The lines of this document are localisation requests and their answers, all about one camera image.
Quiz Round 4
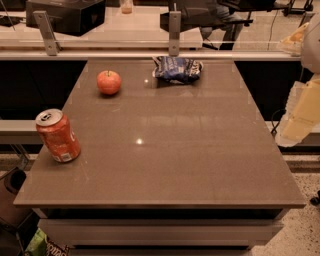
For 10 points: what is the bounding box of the seated person in background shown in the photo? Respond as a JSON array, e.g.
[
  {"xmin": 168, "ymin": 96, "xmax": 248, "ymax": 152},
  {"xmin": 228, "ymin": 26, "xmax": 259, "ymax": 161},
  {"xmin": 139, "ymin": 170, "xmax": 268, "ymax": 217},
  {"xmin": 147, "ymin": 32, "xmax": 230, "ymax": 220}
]
[{"xmin": 207, "ymin": 0, "xmax": 243, "ymax": 50}]

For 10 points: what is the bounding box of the black box on desk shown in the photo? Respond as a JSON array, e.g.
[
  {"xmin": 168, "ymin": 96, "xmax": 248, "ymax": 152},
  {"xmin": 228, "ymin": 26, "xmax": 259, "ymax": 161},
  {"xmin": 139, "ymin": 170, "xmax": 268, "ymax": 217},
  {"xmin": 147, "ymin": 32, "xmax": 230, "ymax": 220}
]
[{"xmin": 26, "ymin": 0, "xmax": 106, "ymax": 36}]

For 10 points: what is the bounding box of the green snack bag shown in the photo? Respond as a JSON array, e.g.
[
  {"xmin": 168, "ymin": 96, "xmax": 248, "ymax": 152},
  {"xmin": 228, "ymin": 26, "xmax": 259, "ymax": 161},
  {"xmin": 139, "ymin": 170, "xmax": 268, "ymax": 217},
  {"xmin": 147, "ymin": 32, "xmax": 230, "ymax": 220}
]
[{"xmin": 23, "ymin": 228, "xmax": 69, "ymax": 256}]

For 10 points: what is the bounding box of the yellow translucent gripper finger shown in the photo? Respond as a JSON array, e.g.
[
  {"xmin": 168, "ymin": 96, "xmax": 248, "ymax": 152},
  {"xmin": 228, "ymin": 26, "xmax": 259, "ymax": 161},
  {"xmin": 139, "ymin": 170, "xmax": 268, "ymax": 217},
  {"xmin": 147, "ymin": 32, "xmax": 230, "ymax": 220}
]
[
  {"xmin": 275, "ymin": 79, "xmax": 320, "ymax": 147},
  {"xmin": 277, "ymin": 23, "xmax": 309, "ymax": 56}
]

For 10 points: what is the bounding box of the red apple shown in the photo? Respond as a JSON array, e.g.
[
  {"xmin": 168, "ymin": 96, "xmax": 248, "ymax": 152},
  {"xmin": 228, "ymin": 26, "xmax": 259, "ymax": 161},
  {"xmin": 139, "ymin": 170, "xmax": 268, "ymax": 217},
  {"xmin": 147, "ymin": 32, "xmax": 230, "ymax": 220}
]
[{"xmin": 97, "ymin": 70, "xmax": 122, "ymax": 95}]

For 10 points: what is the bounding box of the left metal glass bracket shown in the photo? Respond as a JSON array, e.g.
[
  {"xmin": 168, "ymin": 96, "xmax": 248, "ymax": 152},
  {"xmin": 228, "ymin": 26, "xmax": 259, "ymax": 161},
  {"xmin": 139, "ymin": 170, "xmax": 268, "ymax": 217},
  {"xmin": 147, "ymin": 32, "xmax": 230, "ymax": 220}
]
[{"xmin": 33, "ymin": 10, "xmax": 61, "ymax": 56}]

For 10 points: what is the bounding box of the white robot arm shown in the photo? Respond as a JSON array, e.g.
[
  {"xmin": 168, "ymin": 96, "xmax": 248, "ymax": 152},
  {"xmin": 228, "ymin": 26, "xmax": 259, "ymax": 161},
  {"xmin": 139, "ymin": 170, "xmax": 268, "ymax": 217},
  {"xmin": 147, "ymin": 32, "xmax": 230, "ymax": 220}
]
[{"xmin": 275, "ymin": 13, "xmax": 320, "ymax": 147}]

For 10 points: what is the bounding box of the metal glass bracket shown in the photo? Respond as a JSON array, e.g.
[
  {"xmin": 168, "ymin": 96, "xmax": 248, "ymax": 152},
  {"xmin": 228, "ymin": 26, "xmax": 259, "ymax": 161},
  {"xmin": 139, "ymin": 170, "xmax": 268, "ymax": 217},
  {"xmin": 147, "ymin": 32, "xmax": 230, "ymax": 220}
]
[
  {"xmin": 33, "ymin": 10, "xmax": 61, "ymax": 56},
  {"xmin": 169, "ymin": 11, "xmax": 181, "ymax": 57}
]

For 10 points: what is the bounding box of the orange soda can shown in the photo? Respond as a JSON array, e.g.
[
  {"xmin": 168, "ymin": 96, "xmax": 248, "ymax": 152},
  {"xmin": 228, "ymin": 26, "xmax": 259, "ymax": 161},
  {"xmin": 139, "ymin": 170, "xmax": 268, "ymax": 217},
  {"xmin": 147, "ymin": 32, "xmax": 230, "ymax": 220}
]
[{"xmin": 35, "ymin": 109, "xmax": 81, "ymax": 163}]

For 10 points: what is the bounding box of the brown table with drawers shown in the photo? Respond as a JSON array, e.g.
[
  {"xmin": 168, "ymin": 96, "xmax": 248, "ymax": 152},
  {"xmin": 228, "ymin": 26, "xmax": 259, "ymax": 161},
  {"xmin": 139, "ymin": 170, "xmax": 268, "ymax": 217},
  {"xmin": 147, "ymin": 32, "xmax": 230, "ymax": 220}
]
[{"xmin": 15, "ymin": 60, "xmax": 305, "ymax": 256}]

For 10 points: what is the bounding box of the blue crumpled chip bag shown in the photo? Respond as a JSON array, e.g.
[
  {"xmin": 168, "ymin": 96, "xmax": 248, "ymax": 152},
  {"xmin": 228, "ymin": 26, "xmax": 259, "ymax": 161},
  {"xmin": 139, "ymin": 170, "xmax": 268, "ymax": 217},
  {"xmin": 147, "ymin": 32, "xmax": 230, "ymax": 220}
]
[{"xmin": 152, "ymin": 56, "xmax": 203, "ymax": 84}]

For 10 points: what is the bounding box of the drink cup on desk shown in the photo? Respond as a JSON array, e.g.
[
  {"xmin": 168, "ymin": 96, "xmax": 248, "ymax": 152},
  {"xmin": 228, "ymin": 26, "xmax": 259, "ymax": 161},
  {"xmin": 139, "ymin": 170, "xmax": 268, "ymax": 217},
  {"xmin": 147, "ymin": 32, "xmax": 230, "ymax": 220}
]
[{"xmin": 120, "ymin": 0, "xmax": 133, "ymax": 14}]

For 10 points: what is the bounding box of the middle metal glass bracket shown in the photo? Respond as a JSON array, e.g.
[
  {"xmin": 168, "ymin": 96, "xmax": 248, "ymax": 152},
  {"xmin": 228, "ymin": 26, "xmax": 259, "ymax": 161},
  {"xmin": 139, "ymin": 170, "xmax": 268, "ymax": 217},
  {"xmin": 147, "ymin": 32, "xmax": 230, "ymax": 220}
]
[{"xmin": 169, "ymin": 11, "xmax": 181, "ymax": 57}]

